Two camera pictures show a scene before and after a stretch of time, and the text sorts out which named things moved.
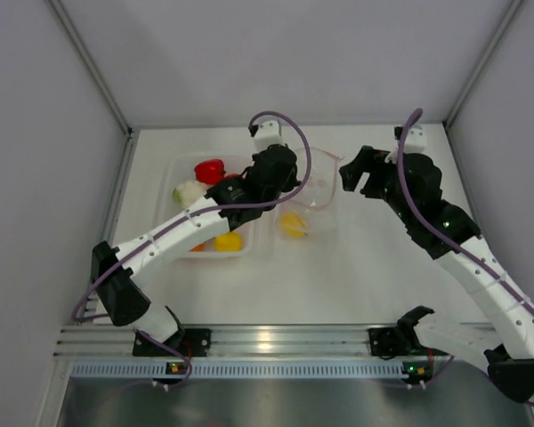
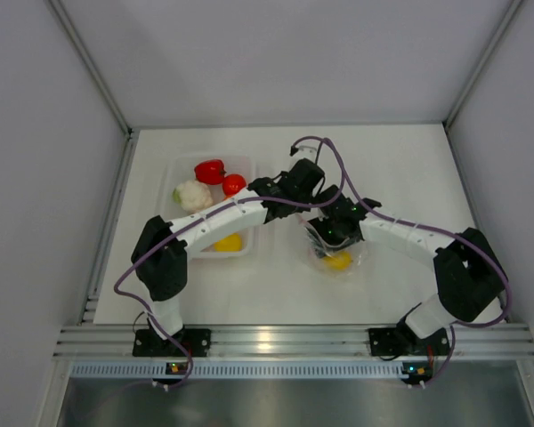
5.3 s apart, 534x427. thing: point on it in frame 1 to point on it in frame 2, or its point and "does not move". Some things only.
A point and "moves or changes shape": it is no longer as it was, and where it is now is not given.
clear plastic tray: [174, 169] does not move
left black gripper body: [290, 184] to [303, 198]
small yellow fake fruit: [293, 225] to [341, 261]
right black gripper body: [387, 176] to [326, 229]
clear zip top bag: [319, 189] moves or changes shape
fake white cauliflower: [188, 192] does not move
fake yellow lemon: [228, 242] does not move
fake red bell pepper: [210, 172] does not move
